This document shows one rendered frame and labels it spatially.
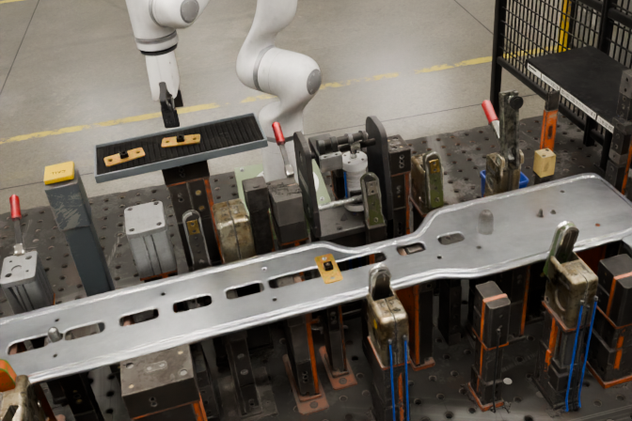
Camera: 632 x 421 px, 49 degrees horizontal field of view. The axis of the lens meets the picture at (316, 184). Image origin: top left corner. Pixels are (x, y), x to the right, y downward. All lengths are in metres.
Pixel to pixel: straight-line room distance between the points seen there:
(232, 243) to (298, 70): 0.50
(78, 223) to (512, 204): 0.95
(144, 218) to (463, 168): 1.13
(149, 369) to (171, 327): 0.13
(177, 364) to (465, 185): 1.19
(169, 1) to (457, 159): 1.21
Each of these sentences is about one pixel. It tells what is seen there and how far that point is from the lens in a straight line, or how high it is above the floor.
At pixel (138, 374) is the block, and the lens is 1.25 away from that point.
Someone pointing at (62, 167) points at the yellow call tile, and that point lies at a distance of 1.59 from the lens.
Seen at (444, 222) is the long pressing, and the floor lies 1.00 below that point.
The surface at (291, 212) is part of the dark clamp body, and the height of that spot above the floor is 1.04.
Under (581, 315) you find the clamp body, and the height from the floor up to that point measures 0.96.
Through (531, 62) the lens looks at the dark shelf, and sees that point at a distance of 2.13.
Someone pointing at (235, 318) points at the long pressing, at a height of 1.00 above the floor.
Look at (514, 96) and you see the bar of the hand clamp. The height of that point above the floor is 1.22.
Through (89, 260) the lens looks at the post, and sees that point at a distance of 1.68.
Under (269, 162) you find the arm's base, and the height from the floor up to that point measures 0.91.
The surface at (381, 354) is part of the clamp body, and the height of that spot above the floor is 0.96.
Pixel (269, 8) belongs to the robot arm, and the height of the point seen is 1.34.
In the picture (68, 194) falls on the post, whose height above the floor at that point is 1.12.
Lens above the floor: 1.92
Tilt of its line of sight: 34 degrees down
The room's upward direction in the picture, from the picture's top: 6 degrees counter-clockwise
